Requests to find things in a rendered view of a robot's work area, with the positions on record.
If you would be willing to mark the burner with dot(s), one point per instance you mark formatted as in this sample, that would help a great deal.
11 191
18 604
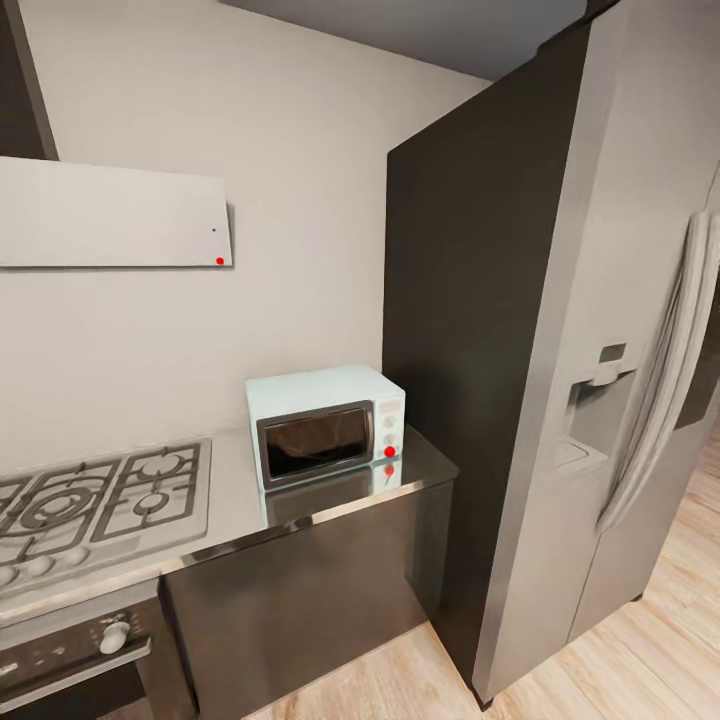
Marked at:
65 520

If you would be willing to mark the fridge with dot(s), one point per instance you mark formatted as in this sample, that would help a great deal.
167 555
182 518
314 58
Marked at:
552 312

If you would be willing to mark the oven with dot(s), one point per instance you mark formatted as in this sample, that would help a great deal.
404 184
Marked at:
118 656

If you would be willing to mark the microwave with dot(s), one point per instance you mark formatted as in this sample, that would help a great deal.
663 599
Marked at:
305 425

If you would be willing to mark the range hood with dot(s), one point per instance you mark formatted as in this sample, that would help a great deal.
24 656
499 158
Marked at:
54 213

